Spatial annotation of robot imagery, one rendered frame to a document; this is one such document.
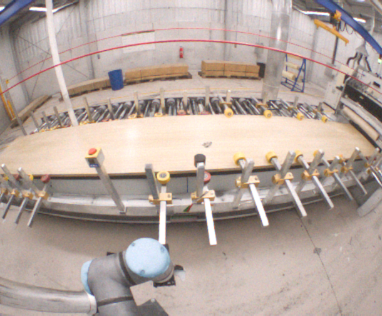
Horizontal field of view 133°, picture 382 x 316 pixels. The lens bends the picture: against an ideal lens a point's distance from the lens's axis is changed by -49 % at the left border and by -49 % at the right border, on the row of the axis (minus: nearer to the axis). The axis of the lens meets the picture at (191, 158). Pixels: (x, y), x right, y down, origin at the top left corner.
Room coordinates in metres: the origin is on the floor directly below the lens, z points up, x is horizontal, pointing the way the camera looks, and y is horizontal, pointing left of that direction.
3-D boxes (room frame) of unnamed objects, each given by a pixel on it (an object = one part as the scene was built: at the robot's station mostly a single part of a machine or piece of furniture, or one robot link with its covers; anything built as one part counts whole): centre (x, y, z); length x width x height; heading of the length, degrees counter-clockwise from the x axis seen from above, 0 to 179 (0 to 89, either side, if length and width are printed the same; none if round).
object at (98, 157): (0.53, 0.46, 1.18); 0.07 x 0.07 x 0.08; 4
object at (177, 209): (0.53, -0.02, 0.75); 0.26 x 0.01 x 0.10; 94
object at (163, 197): (0.55, 0.18, 0.84); 0.14 x 0.06 x 0.05; 94
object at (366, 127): (1.29, -2.61, 1.05); 1.43 x 0.12 x 0.12; 4
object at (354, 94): (1.31, -2.89, 0.95); 1.65 x 0.70 x 1.90; 4
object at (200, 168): (0.56, -0.05, 0.87); 0.04 x 0.04 x 0.48; 4
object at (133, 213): (0.56, 0.01, 0.67); 5.11 x 0.08 x 0.10; 94
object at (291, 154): (0.60, -0.55, 0.93); 0.04 x 0.04 x 0.48; 4
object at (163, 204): (0.48, 0.16, 0.84); 0.44 x 0.03 x 0.04; 4
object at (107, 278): (0.02, 0.19, 1.25); 0.12 x 0.12 x 0.09; 27
